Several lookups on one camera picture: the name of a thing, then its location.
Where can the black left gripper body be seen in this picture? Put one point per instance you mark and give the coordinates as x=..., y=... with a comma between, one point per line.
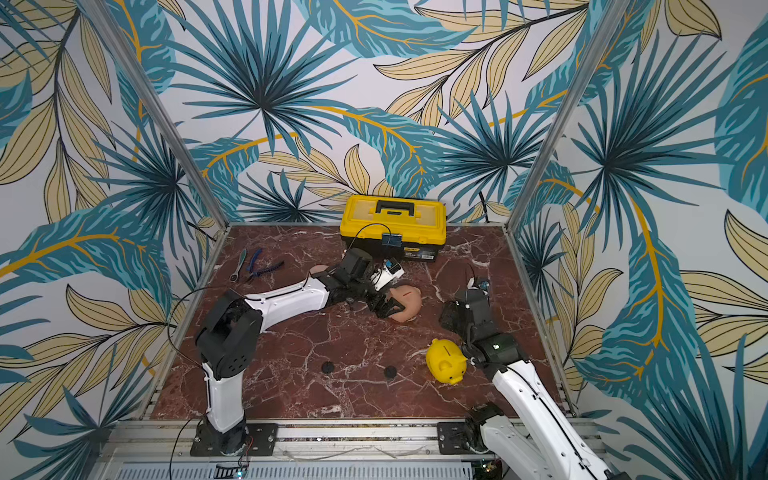
x=365, y=291

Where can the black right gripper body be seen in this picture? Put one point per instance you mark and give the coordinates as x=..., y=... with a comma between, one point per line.
x=466, y=307

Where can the dark pink piggy bank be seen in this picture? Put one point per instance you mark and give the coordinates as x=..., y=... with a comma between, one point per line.
x=410, y=297

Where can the light pink piggy bank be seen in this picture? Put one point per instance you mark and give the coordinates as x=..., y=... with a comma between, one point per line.
x=317, y=269

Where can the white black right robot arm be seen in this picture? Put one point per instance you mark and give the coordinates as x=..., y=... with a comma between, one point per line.
x=551, y=448

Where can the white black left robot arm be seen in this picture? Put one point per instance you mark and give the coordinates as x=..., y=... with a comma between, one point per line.
x=228, y=338

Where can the yellow piggy bank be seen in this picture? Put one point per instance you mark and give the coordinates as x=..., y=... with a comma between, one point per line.
x=446, y=362

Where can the yellow black plastic toolbox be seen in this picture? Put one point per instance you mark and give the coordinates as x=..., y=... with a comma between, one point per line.
x=400, y=228

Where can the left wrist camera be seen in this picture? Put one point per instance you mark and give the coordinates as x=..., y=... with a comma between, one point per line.
x=360, y=266

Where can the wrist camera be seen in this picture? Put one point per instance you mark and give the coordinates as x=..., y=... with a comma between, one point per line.
x=360, y=266
x=479, y=283

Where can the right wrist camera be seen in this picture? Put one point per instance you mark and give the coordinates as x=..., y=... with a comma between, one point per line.
x=479, y=283

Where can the blue handled pliers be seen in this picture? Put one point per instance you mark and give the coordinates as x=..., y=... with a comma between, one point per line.
x=255, y=271

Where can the green handled wrench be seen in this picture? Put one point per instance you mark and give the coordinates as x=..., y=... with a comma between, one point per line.
x=239, y=265

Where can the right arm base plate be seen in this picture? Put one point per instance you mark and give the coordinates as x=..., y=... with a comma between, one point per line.
x=456, y=438

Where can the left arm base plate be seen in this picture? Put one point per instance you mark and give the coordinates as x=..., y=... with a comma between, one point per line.
x=245, y=439

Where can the aluminium front rail frame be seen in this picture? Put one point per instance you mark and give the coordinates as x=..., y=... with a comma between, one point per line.
x=395, y=448

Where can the right aluminium corner post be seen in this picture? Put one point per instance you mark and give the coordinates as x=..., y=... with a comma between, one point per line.
x=582, y=76

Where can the aluminium corner post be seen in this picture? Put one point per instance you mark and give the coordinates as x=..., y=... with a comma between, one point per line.
x=108, y=29
x=582, y=76

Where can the left aluminium corner post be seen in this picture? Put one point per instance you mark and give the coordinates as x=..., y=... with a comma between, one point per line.
x=108, y=29

